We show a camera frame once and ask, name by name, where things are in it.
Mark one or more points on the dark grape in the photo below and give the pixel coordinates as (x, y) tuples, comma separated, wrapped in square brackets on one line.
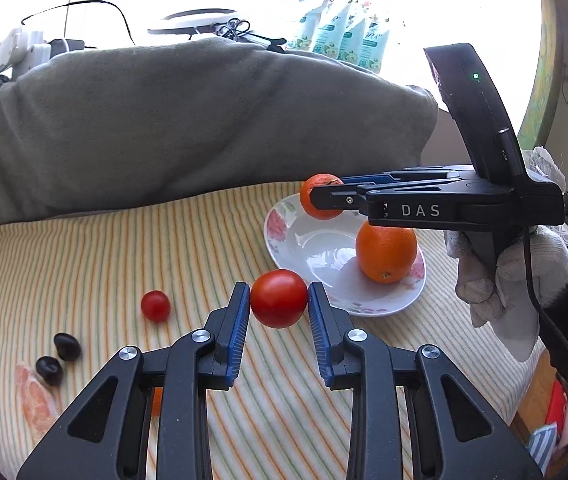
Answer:
[(67, 347), (49, 371)]

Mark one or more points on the peeled grapefruit segment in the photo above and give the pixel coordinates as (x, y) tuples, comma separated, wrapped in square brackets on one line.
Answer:
[(33, 405)]

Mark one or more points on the large red tomato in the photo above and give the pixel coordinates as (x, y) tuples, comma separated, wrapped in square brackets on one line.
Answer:
[(279, 300)]

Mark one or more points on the person's right hand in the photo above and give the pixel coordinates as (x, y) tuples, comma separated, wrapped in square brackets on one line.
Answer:
[(514, 270)]

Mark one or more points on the grey pillow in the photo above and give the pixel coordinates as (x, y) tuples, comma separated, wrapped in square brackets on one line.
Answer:
[(188, 120)]

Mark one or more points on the large orange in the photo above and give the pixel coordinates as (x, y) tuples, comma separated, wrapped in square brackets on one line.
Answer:
[(386, 255)]

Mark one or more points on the blue striped cloth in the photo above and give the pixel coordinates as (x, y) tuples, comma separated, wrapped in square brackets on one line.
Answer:
[(544, 447)]

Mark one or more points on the black scissors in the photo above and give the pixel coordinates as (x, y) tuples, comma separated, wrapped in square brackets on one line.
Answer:
[(239, 27)]

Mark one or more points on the mandarin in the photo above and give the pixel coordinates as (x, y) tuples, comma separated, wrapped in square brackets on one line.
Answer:
[(316, 180)]

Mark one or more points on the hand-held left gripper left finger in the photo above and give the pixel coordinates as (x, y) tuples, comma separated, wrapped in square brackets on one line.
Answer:
[(239, 340)]

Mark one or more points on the red packet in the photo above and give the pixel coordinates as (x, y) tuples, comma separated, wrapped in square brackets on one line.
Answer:
[(558, 402)]

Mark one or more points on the small cherry tomato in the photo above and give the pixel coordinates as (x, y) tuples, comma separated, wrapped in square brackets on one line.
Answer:
[(155, 306)]

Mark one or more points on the white floral plate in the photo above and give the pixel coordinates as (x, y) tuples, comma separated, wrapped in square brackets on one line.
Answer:
[(314, 250)]

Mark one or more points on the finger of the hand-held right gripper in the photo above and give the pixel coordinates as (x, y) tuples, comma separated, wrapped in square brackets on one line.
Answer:
[(334, 199), (369, 178)]

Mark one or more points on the striped bed sheet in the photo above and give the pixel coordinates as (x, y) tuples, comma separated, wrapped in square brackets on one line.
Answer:
[(138, 250)]

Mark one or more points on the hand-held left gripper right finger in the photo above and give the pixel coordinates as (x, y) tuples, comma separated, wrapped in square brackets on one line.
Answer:
[(320, 340)]

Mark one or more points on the black power adapter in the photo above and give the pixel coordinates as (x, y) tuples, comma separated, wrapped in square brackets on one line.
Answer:
[(66, 46)]

